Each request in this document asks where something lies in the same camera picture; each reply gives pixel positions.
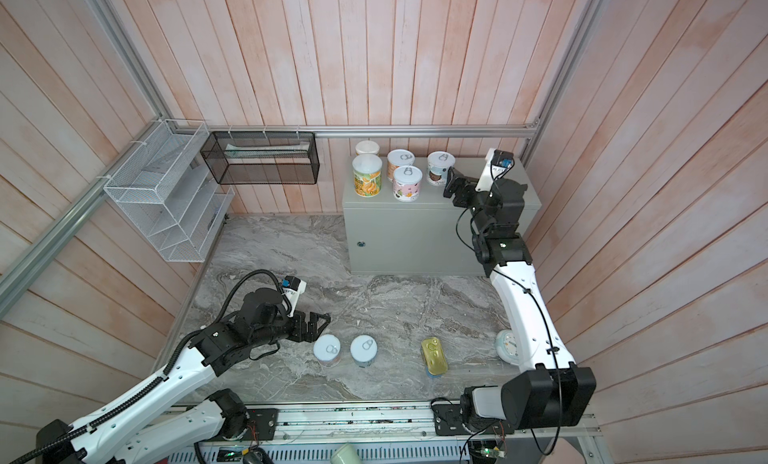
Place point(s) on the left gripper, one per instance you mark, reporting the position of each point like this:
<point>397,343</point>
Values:
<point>300,335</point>

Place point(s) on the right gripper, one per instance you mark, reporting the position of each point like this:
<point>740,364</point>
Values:
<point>468,187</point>

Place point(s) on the silver can pull tab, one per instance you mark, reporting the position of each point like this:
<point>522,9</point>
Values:
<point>438,164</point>

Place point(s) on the pink can white lid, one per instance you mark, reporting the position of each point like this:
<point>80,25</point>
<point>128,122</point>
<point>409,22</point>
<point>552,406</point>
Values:
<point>327,350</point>

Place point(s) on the pink can pull tab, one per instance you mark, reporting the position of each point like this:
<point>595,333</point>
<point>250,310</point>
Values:
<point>407,183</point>

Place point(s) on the orange can pull tab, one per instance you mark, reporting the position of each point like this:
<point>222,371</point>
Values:
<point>397,158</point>

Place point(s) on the tall can green label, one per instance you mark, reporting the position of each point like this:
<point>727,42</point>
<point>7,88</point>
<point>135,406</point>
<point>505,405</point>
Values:
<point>367,175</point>

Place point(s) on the yellow can white lid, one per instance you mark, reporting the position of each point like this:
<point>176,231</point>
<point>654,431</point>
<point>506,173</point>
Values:
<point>367,147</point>

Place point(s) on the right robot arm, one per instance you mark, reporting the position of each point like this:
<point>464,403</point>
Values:
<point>551,389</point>

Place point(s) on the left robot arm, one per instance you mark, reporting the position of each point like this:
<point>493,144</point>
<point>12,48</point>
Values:
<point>125,430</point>

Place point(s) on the blue can pull tab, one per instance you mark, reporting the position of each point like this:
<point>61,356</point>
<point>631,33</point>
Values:
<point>363,350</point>

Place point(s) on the grey metal cabinet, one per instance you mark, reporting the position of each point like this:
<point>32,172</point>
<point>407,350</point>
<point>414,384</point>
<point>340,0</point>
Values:
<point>428,236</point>

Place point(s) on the yellow rectangular sardine tin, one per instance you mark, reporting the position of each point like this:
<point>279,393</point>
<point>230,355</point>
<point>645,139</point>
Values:
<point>434,356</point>

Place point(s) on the white cup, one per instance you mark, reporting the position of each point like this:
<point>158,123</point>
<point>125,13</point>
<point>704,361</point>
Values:
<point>346,454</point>

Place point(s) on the white round clock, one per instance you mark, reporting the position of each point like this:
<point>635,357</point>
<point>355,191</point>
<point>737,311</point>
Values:
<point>506,347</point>

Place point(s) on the black mesh basket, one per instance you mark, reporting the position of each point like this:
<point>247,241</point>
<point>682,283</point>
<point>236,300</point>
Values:
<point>262,157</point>

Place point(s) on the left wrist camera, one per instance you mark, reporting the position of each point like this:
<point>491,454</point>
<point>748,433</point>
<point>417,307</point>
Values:
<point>292,287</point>

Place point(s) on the aluminium mounting rail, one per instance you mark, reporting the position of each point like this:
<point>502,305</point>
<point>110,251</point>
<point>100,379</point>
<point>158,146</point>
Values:
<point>388,421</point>

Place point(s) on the white wire shelf rack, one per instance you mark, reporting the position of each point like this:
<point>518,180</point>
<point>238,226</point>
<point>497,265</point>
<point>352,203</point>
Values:
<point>169,194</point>

